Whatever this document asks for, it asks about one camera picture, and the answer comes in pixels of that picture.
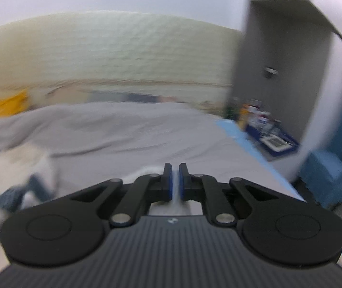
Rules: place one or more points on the grey bed duvet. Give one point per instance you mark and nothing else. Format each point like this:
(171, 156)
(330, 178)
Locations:
(174, 132)

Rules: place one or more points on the white charger with cable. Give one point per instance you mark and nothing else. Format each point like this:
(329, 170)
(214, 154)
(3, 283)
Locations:
(270, 72)

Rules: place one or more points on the cream quilted headboard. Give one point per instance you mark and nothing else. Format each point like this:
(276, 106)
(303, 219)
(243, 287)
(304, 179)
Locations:
(182, 59)

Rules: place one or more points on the blue tray with items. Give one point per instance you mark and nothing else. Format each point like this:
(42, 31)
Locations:
(273, 139)

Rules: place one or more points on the grey wardrobe cabinet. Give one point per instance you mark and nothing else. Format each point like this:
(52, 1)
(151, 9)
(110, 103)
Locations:
(302, 40)

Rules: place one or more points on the white blue striped fleece sweater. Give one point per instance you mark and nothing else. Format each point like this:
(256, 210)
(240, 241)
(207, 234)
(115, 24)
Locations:
(30, 175)

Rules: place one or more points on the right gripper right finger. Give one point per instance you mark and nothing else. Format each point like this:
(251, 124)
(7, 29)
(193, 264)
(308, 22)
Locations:
(206, 190)

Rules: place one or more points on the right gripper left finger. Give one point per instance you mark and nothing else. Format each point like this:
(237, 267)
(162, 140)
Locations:
(145, 190)

